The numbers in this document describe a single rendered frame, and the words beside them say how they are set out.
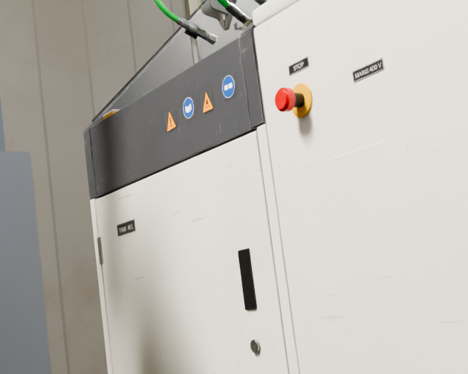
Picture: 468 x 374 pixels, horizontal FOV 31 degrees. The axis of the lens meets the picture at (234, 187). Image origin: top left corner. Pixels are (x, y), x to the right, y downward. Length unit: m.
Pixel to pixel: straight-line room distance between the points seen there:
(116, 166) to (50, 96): 1.66
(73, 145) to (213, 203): 2.00
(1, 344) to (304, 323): 0.47
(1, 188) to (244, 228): 0.40
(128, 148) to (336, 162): 0.66
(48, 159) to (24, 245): 2.01
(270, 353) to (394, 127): 0.45
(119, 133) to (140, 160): 0.11
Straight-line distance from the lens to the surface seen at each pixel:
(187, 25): 1.94
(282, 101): 1.27
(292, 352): 1.35
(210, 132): 1.51
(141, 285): 1.76
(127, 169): 1.80
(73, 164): 3.45
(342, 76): 1.23
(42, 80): 3.49
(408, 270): 1.14
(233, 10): 1.75
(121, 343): 1.87
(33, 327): 1.40
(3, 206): 1.40
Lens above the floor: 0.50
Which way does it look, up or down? 8 degrees up
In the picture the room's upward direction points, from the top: 7 degrees counter-clockwise
